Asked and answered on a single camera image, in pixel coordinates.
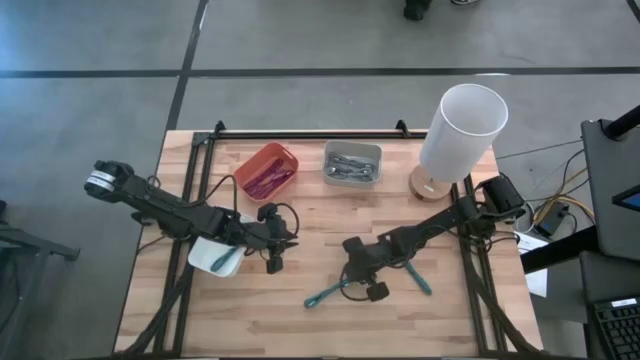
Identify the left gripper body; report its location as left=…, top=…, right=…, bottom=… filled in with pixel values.
left=238, top=201, right=290, bottom=276

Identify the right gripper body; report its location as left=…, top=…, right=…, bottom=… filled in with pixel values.
left=342, top=235, right=402, bottom=303

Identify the pink braided USB cable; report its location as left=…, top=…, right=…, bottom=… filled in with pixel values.
left=244, top=172, right=291, bottom=200
left=249, top=159, right=296, bottom=191
left=243, top=167, right=294, bottom=199

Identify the black-white braided USB cable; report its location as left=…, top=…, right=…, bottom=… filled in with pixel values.
left=325, top=165, right=377, bottom=182
left=327, top=153, right=374, bottom=171

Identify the white plastic bin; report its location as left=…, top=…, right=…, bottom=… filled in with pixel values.
left=186, top=211, right=254, bottom=279

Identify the orange plastic bin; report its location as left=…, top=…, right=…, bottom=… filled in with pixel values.
left=232, top=141, right=301, bottom=204

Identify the wooden lamp base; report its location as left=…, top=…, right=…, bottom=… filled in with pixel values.
left=407, top=164, right=454, bottom=203

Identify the beige plastic bin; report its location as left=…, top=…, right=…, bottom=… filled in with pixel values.
left=321, top=139, right=384, bottom=190

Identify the white lamp shade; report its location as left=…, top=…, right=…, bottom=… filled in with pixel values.
left=418, top=82, right=510, bottom=184

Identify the white paper sheet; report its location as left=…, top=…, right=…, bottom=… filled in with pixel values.
left=514, top=231, right=550, bottom=299

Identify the black power adapter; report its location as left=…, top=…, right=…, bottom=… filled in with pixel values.
left=533, top=200, right=571, bottom=238

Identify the black floor stand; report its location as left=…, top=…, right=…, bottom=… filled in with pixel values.
left=0, top=198, right=82, bottom=360

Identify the black equipment cart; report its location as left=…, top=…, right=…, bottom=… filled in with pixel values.
left=519, top=103, right=640, bottom=274

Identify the person's shoe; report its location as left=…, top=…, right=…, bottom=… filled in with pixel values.
left=402, top=0, right=434, bottom=22

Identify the black keyboard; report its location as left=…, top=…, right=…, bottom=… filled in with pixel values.
left=584, top=294, right=640, bottom=360

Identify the black aluminium table frame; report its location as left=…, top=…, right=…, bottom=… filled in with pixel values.
left=113, top=119, right=544, bottom=360

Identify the yellow cable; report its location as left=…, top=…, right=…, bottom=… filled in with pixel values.
left=531, top=166, right=597, bottom=224

